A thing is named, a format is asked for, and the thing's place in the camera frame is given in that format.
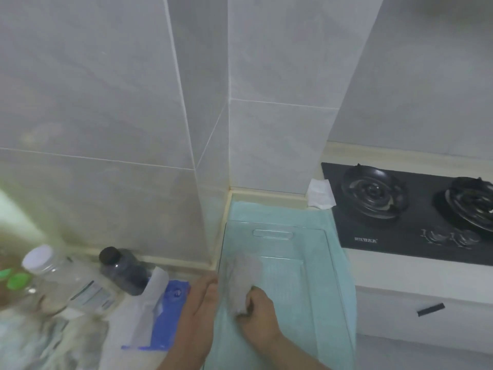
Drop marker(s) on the person's left hand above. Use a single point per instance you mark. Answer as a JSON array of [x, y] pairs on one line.
[[200, 312]]

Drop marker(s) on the blue white plastic packet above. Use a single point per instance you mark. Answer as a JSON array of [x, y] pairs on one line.
[[169, 315]]

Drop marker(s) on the black burner grate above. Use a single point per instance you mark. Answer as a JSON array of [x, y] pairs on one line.
[[373, 192], [473, 204]]

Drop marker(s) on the clear bottle white cap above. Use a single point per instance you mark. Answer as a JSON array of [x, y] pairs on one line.
[[69, 281]]

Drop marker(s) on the white folded cloth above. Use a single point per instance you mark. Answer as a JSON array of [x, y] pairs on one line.
[[319, 192]]

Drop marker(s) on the clear plastic storage bin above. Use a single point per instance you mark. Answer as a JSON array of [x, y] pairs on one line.
[[292, 289]]

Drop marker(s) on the black gas stove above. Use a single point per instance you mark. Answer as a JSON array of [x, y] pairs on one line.
[[385, 235]]

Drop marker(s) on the pale green cutting board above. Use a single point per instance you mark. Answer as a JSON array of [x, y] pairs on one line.
[[11, 223]]

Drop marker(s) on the grey stove knob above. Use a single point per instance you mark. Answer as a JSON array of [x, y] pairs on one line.
[[437, 235], [466, 238]]

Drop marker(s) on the white base cabinet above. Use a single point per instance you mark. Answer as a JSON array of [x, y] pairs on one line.
[[385, 315]]

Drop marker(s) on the person's right hand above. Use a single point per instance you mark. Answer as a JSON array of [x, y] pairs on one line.
[[262, 323]]

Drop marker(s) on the green cap bottle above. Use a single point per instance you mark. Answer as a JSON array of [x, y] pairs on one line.
[[19, 282], [4, 274]]

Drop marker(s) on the grey fluffy towel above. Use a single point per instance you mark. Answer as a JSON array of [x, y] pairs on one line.
[[242, 277]]

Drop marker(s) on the person's right forearm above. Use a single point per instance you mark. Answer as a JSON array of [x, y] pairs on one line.
[[292, 356]]

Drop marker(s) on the person's left forearm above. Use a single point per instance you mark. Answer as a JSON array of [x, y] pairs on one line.
[[185, 358]]

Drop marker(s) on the dark bottle black cap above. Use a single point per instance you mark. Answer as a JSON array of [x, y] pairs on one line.
[[127, 271]]

